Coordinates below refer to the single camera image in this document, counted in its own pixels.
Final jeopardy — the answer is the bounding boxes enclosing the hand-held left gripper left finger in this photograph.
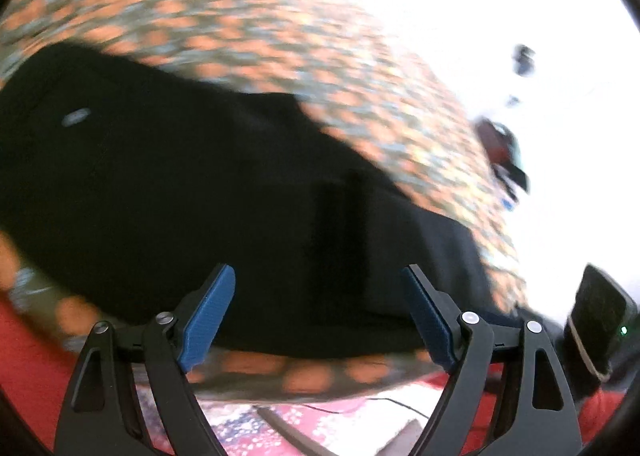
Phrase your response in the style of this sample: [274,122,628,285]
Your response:
[52,262,237,456]

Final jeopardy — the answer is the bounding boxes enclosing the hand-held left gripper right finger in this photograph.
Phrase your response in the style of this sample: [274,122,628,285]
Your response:
[401,263,585,456]

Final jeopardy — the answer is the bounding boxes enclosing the black pants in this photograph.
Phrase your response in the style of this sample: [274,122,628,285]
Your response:
[0,42,506,357]

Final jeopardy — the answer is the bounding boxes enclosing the person's right forearm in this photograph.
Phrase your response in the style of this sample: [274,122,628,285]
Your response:
[575,376,631,447]

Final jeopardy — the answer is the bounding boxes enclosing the pink floral sheet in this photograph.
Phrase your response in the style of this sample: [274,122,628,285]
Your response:
[135,381,451,456]

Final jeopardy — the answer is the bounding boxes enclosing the grey flat strip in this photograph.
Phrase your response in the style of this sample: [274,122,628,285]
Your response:
[257,408,326,456]

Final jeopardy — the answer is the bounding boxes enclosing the pile of clothes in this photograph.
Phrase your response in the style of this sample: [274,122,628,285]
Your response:
[492,131,531,211]

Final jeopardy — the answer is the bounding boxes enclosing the brown wooden nightstand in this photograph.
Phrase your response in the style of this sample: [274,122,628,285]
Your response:
[475,118,508,167]

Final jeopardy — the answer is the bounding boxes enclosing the dark hats on door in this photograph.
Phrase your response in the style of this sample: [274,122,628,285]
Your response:
[512,43,537,79]

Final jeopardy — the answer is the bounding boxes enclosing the pumpkin print quilt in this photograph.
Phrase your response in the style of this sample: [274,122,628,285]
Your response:
[0,0,531,404]

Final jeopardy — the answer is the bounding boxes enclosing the black cable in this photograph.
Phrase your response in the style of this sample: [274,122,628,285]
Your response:
[305,396,431,419]

